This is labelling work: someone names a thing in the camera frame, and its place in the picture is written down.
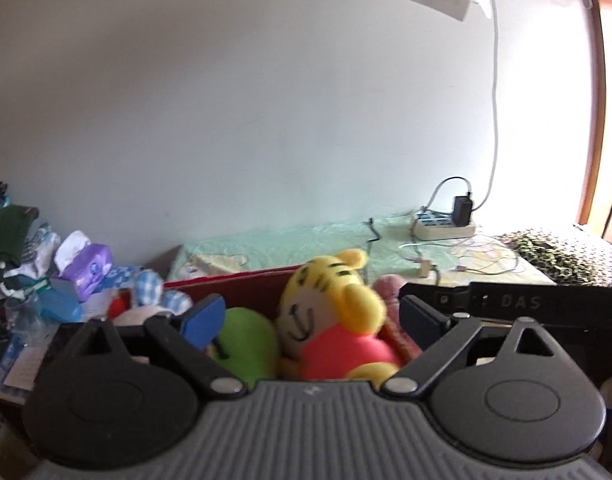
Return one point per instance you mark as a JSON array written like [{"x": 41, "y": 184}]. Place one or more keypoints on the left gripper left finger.
[{"x": 180, "y": 345}]

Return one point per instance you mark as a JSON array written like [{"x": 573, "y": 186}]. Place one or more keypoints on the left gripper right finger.
[{"x": 444, "y": 341}]

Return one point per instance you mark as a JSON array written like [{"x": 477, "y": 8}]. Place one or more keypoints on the camouflage blanket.
[{"x": 570, "y": 255}]

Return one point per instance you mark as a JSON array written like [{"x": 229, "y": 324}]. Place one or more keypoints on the pink plush toy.
[{"x": 388, "y": 287}]

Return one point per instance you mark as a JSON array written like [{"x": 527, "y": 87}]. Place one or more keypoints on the purple tissue pack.
[{"x": 80, "y": 266}]

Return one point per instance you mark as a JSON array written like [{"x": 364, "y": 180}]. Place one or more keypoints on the white plush bunny plaid ears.
[{"x": 148, "y": 298}]

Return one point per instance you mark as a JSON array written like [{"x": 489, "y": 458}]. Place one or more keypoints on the black plug adapter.
[{"x": 462, "y": 210}]

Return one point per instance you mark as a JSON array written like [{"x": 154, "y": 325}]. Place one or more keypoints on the red cardboard box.
[{"x": 260, "y": 291}]

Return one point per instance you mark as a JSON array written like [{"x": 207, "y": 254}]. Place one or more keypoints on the yellow green cartoon bedsheet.
[{"x": 387, "y": 241}]

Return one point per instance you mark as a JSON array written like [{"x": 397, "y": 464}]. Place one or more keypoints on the green frog plush toy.
[{"x": 247, "y": 346}]

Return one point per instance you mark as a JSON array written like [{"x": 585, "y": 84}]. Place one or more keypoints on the clear plastic cup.
[{"x": 24, "y": 318}]

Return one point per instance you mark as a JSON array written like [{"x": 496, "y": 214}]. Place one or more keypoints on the blue glasses case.
[{"x": 59, "y": 307}]

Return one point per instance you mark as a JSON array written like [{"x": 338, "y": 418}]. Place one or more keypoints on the white usb charger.
[{"x": 424, "y": 268}]

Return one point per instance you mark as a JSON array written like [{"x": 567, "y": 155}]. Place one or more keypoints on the yellow tiger plush toy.
[{"x": 329, "y": 322}]

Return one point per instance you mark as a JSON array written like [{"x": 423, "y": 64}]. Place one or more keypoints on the printed paper sheets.
[{"x": 26, "y": 360}]

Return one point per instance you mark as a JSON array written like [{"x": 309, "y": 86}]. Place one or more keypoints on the white power strip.
[{"x": 432, "y": 225}]

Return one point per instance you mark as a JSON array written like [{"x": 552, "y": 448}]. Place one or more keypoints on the blue checkered cloth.
[{"x": 117, "y": 281}]

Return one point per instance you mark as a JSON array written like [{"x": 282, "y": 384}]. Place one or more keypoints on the green white clothing pile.
[{"x": 27, "y": 247}]

